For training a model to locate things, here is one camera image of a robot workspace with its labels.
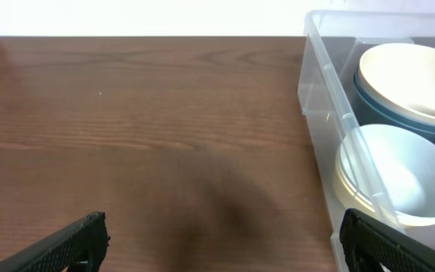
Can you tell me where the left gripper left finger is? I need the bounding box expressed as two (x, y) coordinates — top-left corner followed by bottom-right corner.
(0, 212), (110, 272)

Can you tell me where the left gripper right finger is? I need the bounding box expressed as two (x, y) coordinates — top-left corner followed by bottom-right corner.
(339, 209), (435, 272)

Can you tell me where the yellow small bowl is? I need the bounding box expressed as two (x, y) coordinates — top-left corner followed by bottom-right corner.
(332, 150), (376, 217)

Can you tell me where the light blue small bowl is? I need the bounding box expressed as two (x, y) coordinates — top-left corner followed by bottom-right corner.
(338, 124), (435, 227)

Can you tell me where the dark blue bowl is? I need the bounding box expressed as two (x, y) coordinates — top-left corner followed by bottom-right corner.
(349, 72), (435, 144)

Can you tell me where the beige bowl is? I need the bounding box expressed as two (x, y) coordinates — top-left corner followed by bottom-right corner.
(356, 43), (435, 126)

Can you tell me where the clear plastic storage container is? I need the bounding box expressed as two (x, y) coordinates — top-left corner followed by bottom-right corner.
(298, 11), (435, 271)

